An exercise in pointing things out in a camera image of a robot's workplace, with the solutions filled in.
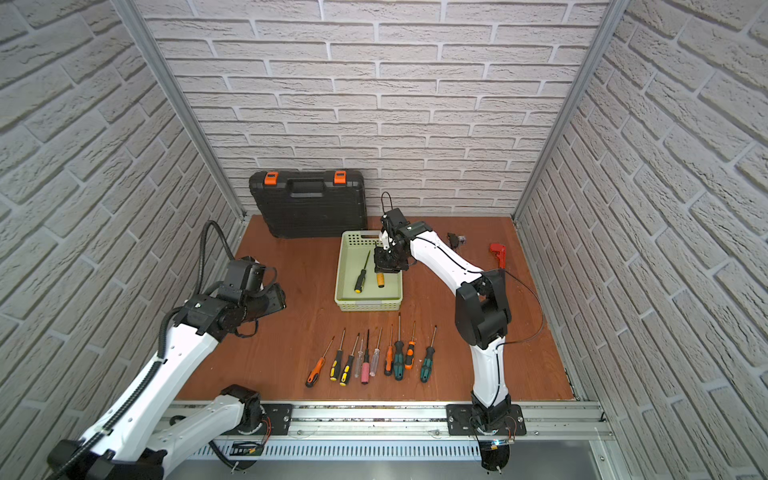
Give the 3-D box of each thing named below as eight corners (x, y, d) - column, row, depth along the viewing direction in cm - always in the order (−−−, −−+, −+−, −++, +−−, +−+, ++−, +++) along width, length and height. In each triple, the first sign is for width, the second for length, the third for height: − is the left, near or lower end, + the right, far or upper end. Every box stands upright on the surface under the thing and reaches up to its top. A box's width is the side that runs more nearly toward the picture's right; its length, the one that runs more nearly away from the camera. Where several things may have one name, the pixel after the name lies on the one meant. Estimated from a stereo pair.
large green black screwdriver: (394, 380, 81) (394, 378, 79) (394, 315, 93) (394, 312, 92) (404, 380, 81) (404, 378, 79) (403, 315, 93) (403, 312, 92)
